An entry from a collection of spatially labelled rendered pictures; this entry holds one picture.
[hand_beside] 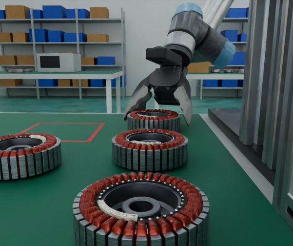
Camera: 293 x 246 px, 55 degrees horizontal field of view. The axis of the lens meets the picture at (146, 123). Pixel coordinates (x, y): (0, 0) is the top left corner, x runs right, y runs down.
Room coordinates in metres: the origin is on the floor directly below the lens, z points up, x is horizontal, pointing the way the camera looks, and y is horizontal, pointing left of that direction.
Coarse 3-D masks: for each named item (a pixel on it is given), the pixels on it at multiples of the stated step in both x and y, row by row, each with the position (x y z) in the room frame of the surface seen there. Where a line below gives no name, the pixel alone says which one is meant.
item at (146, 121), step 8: (136, 112) 0.60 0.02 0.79; (144, 112) 0.62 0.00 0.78; (152, 112) 0.62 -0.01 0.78; (160, 112) 0.62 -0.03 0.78; (168, 112) 0.60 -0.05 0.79; (128, 120) 0.57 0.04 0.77; (136, 120) 0.55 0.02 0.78; (144, 120) 0.54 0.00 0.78; (152, 120) 0.53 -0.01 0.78; (160, 120) 0.54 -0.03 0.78; (168, 120) 0.54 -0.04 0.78; (176, 120) 0.56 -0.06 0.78; (128, 128) 0.57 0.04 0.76; (136, 128) 0.55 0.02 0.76; (152, 128) 0.53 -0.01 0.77; (160, 128) 0.53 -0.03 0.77; (168, 128) 0.54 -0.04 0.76; (176, 128) 0.56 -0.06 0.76
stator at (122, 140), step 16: (144, 128) 0.45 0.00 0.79; (112, 144) 0.39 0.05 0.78; (128, 144) 0.36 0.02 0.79; (144, 144) 0.36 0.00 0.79; (160, 144) 0.36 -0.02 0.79; (176, 144) 0.37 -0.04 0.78; (128, 160) 0.36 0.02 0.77; (144, 160) 0.35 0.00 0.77; (160, 160) 0.36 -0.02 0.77; (176, 160) 0.36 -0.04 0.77
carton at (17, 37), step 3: (15, 33) 6.70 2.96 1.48; (18, 33) 6.70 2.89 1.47; (21, 33) 6.70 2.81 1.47; (24, 33) 6.69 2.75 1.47; (27, 33) 6.85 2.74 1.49; (15, 36) 6.70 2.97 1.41; (18, 36) 6.70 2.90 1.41; (21, 36) 6.70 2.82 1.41; (24, 36) 6.69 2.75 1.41; (27, 36) 6.83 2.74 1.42; (15, 39) 6.70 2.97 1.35; (18, 39) 6.70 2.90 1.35; (21, 39) 6.70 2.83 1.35; (24, 39) 6.70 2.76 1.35; (27, 39) 6.82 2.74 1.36
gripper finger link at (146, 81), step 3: (150, 75) 0.67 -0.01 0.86; (147, 78) 0.66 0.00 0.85; (141, 81) 0.66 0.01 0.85; (144, 81) 0.66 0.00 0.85; (147, 81) 0.66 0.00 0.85; (138, 84) 0.66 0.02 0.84; (141, 84) 0.66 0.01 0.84; (144, 84) 0.66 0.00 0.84; (147, 84) 0.65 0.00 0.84; (150, 84) 0.66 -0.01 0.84; (138, 87) 0.65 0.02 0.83; (150, 87) 0.66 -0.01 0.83; (135, 90) 0.65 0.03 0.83
